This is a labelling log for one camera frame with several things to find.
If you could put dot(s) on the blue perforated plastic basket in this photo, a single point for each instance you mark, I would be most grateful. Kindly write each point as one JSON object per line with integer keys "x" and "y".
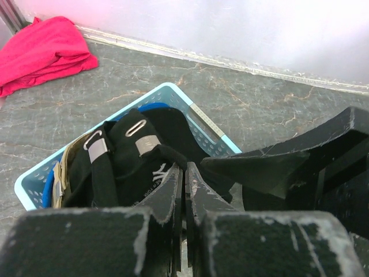
{"x": 29, "y": 185}

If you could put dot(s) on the left corner aluminium post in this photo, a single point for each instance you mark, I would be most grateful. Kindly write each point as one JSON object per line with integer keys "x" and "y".
{"x": 12, "y": 16}

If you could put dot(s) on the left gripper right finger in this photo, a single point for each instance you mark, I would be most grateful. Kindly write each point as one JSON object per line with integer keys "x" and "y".
{"x": 222, "y": 241}

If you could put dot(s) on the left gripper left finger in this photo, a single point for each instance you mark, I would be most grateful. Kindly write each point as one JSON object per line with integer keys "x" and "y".
{"x": 138, "y": 241}

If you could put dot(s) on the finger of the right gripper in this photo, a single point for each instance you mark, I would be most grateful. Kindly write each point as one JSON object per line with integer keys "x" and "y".
{"x": 268, "y": 174}

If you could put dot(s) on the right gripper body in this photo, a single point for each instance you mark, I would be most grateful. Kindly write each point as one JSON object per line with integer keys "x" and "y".
{"x": 335, "y": 177}

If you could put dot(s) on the blue hat in basket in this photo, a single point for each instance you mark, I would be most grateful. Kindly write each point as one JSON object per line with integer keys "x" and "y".
{"x": 47, "y": 191}

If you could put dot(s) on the black and tan hat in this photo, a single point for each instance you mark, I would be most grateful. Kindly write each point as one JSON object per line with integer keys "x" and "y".
{"x": 61, "y": 189}

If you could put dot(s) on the magenta cloth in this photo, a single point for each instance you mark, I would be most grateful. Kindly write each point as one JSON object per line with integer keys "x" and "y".
{"x": 44, "y": 51}

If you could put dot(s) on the black NY cap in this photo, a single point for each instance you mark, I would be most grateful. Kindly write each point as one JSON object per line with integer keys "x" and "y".
{"x": 124, "y": 161}

